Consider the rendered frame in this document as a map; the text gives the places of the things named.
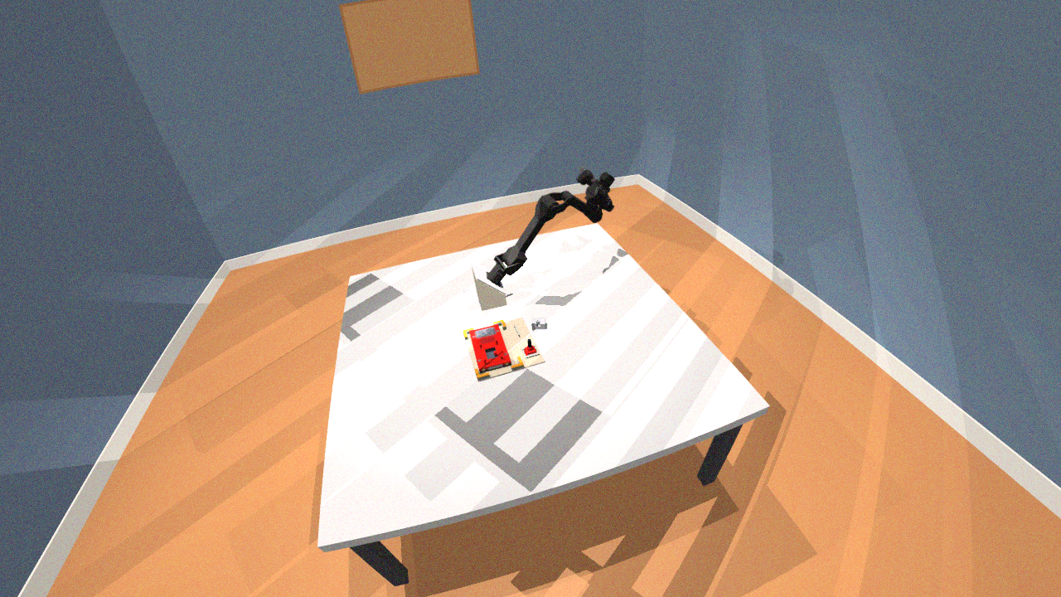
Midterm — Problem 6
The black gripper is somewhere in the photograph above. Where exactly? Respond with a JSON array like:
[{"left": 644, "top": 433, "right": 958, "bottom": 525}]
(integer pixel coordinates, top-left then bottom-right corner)
[{"left": 576, "top": 166, "right": 610, "bottom": 194}]

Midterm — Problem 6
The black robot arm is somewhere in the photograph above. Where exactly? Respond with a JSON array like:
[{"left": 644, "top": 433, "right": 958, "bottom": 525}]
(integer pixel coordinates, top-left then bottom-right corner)
[{"left": 486, "top": 172, "right": 614, "bottom": 287}]

